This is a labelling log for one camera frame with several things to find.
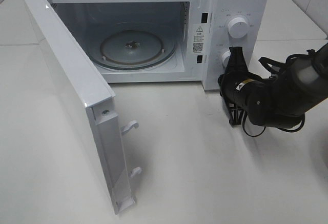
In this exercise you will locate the lower white timer knob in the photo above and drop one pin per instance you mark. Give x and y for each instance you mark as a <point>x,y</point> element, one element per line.
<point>225,58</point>

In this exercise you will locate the upper white power knob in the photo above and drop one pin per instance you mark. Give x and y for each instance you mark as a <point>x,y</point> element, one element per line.
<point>238,27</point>

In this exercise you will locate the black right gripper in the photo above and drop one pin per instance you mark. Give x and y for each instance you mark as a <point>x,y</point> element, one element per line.
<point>241,93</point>

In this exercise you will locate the white microwave door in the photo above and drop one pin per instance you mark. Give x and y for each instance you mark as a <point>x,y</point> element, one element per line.
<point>88,101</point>

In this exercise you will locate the glass microwave turntable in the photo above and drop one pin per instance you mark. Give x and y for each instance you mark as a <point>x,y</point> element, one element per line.
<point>132,45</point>

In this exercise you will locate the white microwave oven body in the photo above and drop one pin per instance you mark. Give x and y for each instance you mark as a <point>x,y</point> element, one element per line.
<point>201,25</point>

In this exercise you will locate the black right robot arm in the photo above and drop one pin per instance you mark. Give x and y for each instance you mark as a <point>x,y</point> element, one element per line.
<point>280,101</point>

